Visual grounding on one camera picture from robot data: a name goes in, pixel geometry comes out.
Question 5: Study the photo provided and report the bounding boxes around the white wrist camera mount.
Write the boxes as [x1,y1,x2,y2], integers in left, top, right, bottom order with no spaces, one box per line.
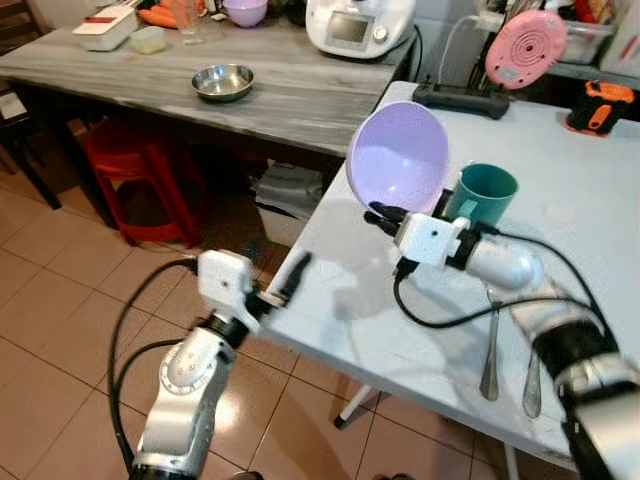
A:
[197,250,263,309]
[395,213,471,269]

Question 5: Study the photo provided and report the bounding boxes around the orange and black tool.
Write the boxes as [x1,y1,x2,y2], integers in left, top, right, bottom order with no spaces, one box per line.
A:
[565,80,637,138]

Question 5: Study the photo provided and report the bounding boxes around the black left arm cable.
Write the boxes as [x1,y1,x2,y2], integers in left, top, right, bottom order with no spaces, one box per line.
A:
[107,258,201,473]

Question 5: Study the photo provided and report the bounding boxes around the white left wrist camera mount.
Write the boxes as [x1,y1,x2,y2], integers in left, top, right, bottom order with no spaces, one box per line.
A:
[197,250,263,309]

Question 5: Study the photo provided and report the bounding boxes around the white kitchen appliance with screen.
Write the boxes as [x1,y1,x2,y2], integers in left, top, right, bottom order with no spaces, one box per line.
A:
[305,0,419,62]

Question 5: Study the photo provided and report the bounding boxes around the grey storage box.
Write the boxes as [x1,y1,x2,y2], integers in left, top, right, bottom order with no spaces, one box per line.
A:
[250,162,327,247]

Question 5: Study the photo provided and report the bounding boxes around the black stand base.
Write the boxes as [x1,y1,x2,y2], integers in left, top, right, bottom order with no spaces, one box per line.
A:
[412,82,511,122]

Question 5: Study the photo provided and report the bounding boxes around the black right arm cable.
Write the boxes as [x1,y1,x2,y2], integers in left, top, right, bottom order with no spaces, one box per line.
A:
[392,228,613,336]

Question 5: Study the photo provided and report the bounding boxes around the red plastic stool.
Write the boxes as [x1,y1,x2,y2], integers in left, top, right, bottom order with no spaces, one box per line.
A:
[78,118,211,247]

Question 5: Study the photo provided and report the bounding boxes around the large purple plastic bowl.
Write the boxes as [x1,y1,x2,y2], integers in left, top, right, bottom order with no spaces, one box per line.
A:
[346,101,451,216]

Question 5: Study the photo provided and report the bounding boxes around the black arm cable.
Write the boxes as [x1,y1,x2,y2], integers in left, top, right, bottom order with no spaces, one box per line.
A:
[392,228,613,336]
[107,258,201,473]

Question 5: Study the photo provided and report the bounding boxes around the orange carrots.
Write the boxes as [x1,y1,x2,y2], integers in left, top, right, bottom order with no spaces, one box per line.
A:
[137,5,179,29]

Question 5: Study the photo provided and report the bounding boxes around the clear plastic container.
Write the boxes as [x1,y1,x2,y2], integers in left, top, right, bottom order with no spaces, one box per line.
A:
[556,15,617,67]

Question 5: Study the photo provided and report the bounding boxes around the teal plastic cup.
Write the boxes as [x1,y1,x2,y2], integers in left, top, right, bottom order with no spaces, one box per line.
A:
[443,163,520,230]

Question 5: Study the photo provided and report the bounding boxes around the pink round disc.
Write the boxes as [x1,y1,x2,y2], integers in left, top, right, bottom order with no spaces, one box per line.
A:
[485,10,569,92]

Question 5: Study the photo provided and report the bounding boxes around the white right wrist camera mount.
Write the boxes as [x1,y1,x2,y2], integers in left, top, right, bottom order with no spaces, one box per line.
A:
[395,213,471,269]

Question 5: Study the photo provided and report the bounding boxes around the small purple bowl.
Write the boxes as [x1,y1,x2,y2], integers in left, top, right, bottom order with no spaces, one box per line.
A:
[222,0,269,29]

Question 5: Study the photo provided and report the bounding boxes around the small pale green container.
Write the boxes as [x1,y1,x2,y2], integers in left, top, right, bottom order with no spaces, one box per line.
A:
[130,26,168,55]

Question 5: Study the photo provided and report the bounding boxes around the metal spoon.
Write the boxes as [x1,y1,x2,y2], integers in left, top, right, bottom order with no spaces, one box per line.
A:
[479,290,502,403]
[521,340,544,420]

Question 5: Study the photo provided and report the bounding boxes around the dark wooden chair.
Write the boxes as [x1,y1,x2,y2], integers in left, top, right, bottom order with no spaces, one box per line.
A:
[0,88,63,212]

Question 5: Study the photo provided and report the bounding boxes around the small white round sticker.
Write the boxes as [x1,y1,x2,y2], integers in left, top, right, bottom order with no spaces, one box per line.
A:
[545,204,577,224]

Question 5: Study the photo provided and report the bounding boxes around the white table leg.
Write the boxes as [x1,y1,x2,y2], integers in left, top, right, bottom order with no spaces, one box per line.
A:
[333,385,382,430]

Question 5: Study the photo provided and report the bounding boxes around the white box with red label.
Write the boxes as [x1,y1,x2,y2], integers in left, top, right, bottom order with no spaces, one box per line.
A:
[74,4,139,52]

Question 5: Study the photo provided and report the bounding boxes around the stainless steel bowl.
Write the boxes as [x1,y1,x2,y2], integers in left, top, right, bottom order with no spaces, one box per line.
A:
[191,63,256,104]

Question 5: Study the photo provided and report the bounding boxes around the clear drinking glass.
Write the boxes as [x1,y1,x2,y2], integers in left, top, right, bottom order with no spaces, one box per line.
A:
[170,0,204,45]

